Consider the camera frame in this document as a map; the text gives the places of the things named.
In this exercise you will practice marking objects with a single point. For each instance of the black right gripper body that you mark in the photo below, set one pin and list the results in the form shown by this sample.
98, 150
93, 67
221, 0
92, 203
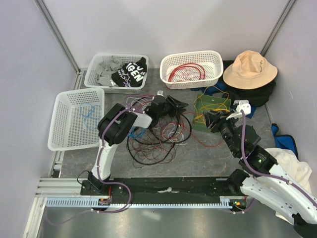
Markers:
222, 123

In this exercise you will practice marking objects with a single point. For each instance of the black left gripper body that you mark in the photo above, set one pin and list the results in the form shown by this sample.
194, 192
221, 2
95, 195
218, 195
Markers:
170, 109

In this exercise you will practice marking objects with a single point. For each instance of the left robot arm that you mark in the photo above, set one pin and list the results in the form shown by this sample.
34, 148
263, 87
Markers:
114, 127

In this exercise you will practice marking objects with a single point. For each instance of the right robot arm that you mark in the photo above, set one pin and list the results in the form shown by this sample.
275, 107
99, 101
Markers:
261, 176

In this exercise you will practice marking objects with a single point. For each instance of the green rectangular tray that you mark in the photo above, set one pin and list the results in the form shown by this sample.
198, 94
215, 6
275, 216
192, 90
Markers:
205, 103

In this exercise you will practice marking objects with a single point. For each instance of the white oval perforated basket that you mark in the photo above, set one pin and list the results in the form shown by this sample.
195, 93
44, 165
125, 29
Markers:
191, 69

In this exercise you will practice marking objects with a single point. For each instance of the black garment under hat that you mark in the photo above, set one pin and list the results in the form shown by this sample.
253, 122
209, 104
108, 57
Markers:
256, 97

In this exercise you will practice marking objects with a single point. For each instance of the black printed t-shirt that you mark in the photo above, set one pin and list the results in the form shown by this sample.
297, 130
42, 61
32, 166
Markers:
131, 74

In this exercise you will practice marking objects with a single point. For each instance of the beige bucket hat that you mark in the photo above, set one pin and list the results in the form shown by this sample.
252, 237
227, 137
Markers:
250, 70

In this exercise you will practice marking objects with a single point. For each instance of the grey cloth in basket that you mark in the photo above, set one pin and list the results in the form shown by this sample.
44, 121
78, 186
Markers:
105, 71

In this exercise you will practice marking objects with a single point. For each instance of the white rectangular basket back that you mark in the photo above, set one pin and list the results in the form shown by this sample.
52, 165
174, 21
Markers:
90, 80

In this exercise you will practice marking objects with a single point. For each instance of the white rectangular basket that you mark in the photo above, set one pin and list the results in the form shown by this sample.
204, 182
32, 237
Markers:
90, 80
76, 114

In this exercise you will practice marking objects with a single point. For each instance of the white cloth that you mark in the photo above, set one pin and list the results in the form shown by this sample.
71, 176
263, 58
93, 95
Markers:
299, 171

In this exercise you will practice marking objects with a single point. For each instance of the white rectangular basket left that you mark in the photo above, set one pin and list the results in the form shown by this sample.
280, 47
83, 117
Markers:
76, 114

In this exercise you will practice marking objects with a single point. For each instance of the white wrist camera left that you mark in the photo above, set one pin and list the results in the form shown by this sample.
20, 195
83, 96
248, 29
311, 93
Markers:
160, 93

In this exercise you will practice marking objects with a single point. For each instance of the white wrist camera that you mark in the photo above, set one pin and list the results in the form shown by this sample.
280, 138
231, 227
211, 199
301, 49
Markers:
242, 106
160, 93

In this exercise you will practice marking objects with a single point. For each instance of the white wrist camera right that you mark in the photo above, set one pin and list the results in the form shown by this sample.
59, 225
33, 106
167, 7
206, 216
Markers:
242, 106

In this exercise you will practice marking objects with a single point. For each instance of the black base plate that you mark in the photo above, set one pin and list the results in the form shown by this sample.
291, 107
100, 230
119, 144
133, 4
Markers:
163, 189

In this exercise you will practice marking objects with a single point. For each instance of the blue cloth at wall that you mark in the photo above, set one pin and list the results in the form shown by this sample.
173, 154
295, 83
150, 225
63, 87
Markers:
284, 141

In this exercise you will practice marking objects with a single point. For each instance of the aluminium corner post right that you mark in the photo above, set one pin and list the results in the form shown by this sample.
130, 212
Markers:
278, 26

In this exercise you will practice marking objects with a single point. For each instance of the aluminium corner post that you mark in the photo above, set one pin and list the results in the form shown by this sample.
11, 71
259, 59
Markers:
57, 33
278, 26

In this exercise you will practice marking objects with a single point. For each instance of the aluminium corner post left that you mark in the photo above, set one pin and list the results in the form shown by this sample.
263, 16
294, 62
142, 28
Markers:
57, 33

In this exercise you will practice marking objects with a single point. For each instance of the slotted cable duct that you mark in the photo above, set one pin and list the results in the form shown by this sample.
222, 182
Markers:
96, 203

